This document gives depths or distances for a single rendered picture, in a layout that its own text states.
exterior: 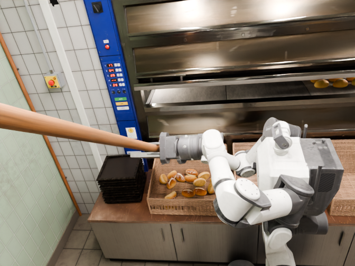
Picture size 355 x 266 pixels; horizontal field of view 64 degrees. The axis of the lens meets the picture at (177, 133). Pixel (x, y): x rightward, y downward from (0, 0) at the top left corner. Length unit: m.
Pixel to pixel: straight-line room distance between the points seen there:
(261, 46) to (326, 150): 0.90
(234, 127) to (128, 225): 1.06
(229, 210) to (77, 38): 1.58
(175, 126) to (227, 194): 1.39
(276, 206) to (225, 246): 1.36
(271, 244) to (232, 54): 1.14
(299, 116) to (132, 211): 1.38
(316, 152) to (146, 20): 1.25
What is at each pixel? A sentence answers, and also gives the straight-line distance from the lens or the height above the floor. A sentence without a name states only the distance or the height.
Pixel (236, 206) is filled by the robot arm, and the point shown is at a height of 1.52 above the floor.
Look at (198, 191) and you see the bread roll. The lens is 2.14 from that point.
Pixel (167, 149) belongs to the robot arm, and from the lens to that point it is 1.07.
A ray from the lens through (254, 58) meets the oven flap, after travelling 1.93.
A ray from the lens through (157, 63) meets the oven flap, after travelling 1.96.
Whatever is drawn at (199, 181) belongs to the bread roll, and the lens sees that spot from 2.20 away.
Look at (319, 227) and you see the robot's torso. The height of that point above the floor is 1.00.
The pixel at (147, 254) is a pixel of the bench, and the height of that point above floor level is 0.18.
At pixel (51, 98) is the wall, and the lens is 2.38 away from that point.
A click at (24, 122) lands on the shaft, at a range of 0.41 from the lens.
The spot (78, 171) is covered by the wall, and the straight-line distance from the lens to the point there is 2.73.
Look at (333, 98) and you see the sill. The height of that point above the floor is 1.17.
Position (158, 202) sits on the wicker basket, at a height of 0.70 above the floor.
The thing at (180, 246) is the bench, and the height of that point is 0.28.
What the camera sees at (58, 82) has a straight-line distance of 2.19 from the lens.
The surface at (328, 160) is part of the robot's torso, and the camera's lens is 1.23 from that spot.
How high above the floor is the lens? 2.15
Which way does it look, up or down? 33 degrees down
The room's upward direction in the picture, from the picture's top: 8 degrees counter-clockwise
